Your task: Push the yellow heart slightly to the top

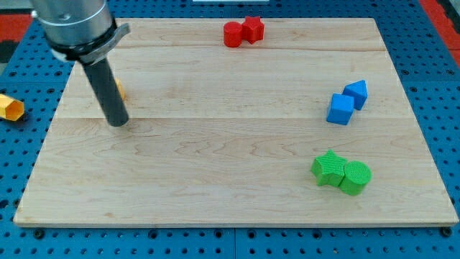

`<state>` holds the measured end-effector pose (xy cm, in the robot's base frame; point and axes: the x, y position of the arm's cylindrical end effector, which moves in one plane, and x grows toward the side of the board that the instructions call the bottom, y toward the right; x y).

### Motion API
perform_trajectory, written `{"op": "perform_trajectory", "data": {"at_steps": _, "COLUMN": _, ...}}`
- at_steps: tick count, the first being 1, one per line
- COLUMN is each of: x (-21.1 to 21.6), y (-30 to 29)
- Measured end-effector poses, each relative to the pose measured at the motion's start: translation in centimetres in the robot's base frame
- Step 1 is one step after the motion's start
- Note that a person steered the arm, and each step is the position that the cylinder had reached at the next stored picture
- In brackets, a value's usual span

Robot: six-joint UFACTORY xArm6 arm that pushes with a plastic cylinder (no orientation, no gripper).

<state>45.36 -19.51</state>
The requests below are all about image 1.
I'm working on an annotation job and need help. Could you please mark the blue cube block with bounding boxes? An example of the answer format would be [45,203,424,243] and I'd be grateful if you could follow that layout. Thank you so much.
[326,94,354,125]

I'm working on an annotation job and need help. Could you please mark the red star block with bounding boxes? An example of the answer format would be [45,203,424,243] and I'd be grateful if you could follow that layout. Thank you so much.
[242,16,265,44]

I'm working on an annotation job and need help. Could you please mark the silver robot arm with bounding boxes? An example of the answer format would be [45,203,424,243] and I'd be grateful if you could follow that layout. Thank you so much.
[31,0,130,127]

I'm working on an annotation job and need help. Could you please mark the yellow hexagon block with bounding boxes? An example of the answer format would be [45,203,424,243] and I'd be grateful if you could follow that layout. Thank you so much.
[0,94,24,121]

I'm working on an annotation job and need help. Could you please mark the green cylinder block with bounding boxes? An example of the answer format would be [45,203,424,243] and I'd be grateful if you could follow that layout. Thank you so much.
[339,160,372,196]

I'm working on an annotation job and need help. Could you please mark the wooden board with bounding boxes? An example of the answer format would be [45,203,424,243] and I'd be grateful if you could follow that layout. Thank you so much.
[14,18,458,228]

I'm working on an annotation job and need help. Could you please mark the yellow heart block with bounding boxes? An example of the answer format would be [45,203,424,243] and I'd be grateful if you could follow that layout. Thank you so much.
[114,78,126,101]

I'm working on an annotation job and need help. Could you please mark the blue pentagon block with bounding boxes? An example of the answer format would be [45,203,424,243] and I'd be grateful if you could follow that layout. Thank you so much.
[342,80,368,110]

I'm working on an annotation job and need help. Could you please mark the red cylinder block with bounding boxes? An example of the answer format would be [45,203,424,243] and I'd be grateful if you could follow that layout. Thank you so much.
[223,21,242,47]

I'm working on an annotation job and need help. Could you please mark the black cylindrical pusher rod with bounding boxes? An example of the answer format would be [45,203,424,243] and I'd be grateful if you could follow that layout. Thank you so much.
[83,58,129,127]

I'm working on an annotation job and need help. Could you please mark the green star block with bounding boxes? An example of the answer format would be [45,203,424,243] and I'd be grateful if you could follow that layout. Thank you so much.
[310,150,348,187]

